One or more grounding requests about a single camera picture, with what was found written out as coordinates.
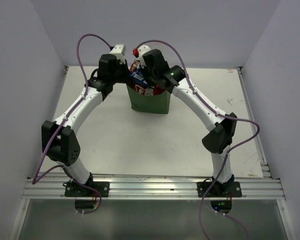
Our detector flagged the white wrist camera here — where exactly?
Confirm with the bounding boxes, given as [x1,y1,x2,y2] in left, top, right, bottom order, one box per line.
[109,44,126,63]
[132,44,151,68]

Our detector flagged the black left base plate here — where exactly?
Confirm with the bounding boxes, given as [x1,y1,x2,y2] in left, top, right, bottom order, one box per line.
[62,181,110,198]

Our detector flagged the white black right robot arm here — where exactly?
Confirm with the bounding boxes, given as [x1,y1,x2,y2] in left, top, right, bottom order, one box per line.
[137,45,237,185]

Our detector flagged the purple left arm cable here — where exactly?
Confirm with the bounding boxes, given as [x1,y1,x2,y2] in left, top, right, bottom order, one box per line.
[31,33,113,215]

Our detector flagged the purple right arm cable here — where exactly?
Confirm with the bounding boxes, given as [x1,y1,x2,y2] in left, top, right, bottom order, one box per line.
[137,39,261,240]

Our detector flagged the aluminium rail frame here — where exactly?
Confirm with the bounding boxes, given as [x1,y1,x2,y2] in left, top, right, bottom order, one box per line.
[9,65,298,240]

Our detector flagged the green brown paper bag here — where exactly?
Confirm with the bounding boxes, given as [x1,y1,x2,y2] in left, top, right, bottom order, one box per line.
[126,85,171,114]

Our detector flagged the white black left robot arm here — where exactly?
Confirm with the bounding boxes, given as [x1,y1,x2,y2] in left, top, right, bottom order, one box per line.
[41,53,129,185]

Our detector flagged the pink Real chips bag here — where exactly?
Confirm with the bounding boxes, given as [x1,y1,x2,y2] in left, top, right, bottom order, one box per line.
[152,84,166,96]

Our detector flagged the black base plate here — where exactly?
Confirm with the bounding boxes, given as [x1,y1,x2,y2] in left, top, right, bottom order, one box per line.
[62,181,110,198]
[196,181,243,198]

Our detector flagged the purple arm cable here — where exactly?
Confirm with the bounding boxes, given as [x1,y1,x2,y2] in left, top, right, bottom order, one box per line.
[31,33,113,215]
[137,39,261,240]

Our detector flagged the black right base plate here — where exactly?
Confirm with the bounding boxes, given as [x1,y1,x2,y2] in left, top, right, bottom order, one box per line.
[196,181,243,198]

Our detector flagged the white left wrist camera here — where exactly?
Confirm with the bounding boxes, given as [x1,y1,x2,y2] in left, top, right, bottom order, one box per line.
[109,44,126,63]

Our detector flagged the blue snack bag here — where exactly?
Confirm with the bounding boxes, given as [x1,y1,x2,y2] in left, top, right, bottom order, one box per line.
[129,67,148,86]

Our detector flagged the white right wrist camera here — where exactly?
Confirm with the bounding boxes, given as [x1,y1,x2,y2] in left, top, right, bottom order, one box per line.
[132,44,151,68]

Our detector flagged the orange red Doritos bag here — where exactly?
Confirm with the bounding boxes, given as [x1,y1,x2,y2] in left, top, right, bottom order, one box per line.
[129,58,153,96]

